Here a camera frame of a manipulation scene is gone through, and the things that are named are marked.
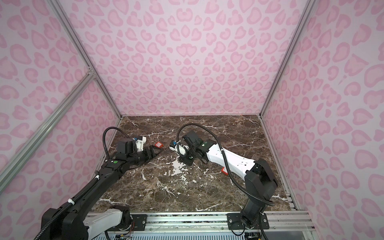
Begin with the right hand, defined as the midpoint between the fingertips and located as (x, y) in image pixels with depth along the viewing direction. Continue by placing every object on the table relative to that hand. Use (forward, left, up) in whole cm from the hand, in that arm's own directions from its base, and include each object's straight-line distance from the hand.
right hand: (182, 155), depth 81 cm
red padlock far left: (+16, +19, -13) cm, 28 cm away
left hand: (+1, +12, +3) cm, 12 cm away
